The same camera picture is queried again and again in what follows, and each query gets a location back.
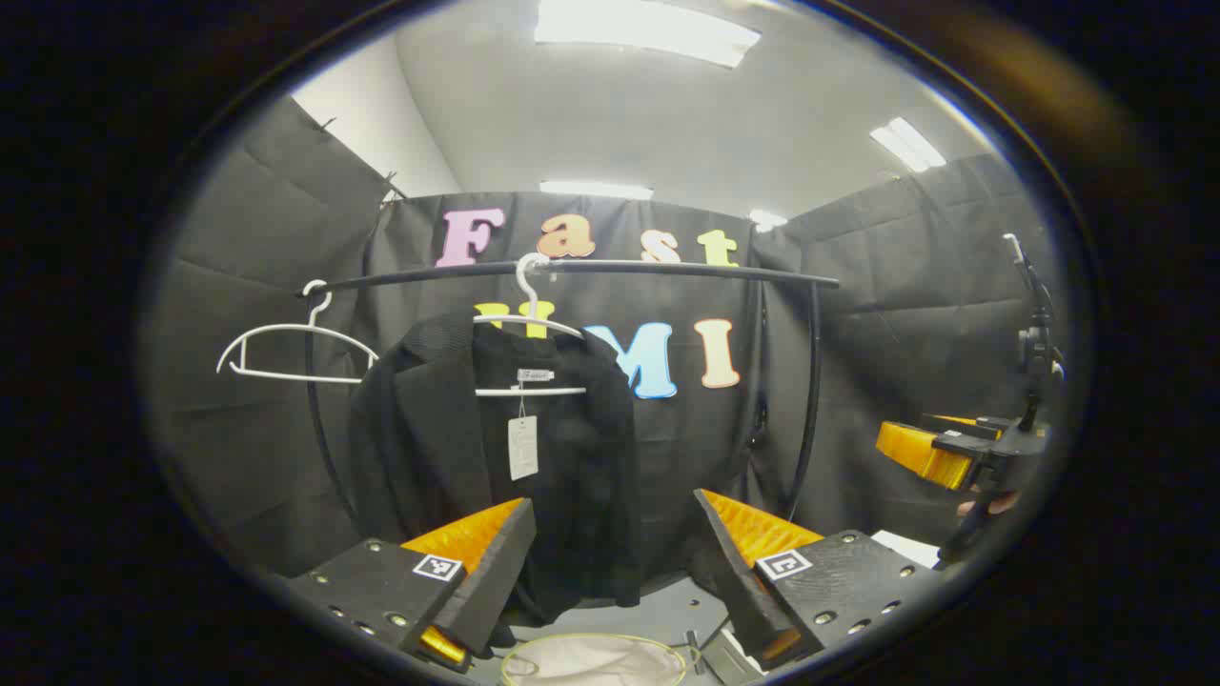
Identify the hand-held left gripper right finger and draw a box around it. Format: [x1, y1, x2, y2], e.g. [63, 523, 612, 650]
[693, 488, 945, 673]

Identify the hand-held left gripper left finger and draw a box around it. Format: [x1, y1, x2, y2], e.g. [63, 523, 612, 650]
[286, 495, 538, 673]

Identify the white laundry hamper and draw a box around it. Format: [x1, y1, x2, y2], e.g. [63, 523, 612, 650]
[500, 634, 689, 686]

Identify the black knit jacket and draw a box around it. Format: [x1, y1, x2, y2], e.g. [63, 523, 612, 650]
[348, 313, 644, 625]

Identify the white plastic hanger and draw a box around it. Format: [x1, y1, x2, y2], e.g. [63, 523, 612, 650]
[215, 279, 382, 386]
[472, 252, 589, 397]

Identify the white box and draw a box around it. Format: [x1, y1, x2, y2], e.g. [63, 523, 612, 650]
[701, 624, 768, 679]

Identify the white sheet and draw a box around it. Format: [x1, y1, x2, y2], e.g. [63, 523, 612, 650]
[871, 529, 941, 571]

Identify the black backdrop cloth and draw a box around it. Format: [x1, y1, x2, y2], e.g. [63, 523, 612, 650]
[143, 95, 1078, 592]

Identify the black metal garment rack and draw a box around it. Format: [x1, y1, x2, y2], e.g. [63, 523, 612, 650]
[300, 257, 842, 535]

